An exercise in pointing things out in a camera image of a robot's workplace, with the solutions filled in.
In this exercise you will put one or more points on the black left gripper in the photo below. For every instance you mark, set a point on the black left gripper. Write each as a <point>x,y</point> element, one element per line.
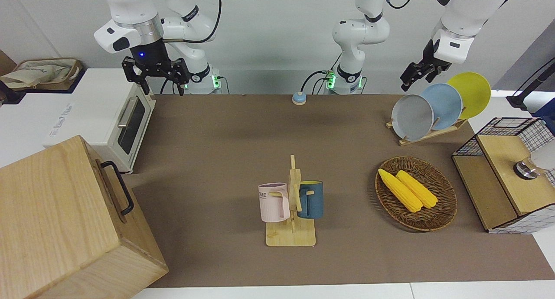
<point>433,65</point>

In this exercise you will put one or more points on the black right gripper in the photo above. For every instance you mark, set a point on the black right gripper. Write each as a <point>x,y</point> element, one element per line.
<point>149,56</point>

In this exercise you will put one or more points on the light wooden drawer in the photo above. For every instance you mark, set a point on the light wooden drawer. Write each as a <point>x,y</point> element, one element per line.
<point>108,190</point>

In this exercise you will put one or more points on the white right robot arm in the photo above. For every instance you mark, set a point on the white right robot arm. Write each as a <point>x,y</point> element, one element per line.
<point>130,8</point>

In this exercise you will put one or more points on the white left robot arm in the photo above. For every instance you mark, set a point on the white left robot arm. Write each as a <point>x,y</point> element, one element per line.
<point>360,30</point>

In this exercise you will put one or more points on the light wooden drawer cabinet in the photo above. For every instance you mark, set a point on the light wooden drawer cabinet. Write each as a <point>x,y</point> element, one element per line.
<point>52,212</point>

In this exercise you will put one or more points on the light blue plate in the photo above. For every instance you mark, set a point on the light blue plate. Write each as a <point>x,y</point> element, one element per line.
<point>446,104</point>

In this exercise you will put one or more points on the grey plate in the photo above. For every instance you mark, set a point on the grey plate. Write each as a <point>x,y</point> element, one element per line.
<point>412,117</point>

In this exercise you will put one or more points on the wooden plate rack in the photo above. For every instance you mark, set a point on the wooden plate rack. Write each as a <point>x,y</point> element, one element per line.
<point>429,134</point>

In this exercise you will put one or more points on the yellow plate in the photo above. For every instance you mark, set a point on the yellow plate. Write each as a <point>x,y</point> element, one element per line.
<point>475,91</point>

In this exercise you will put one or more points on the white toaster oven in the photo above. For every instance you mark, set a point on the white toaster oven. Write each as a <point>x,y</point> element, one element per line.
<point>99,99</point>

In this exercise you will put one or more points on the short yellow corn cob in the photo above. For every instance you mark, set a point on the short yellow corn cob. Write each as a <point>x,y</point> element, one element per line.
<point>418,190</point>

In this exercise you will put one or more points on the long yellow corn cob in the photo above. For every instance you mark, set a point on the long yellow corn cob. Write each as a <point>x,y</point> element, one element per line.
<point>401,191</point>

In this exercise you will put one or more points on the blue dome bell wooden base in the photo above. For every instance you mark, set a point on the blue dome bell wooden base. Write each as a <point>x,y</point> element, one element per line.
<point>299,99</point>

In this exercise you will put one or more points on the beige bag tray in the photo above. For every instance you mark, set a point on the beige bag tray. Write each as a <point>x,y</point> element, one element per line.
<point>39,73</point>

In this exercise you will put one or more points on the blue box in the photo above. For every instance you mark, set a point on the blue box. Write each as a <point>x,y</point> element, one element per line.
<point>547,112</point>

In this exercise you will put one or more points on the brown wicker basket tray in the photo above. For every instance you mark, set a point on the brown wicker basket tray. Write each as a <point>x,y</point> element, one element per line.
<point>433,221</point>

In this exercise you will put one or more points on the brown cardboard box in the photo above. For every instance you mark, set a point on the brown cardboard box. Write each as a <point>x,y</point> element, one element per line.
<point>4,63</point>

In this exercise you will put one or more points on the dark blue mug yellow inside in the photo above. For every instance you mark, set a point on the dark blue mug yellow inside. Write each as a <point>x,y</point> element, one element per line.
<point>314,201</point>

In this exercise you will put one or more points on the pink ribbed mug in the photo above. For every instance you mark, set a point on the pink ribbed mug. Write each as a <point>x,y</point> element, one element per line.
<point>273,203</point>

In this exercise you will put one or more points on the wooden mug tree stand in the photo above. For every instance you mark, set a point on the wooden mug tree stand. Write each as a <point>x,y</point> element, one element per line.
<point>290,236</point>

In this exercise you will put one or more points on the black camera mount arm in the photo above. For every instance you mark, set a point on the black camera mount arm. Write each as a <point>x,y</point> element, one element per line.
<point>518,102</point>

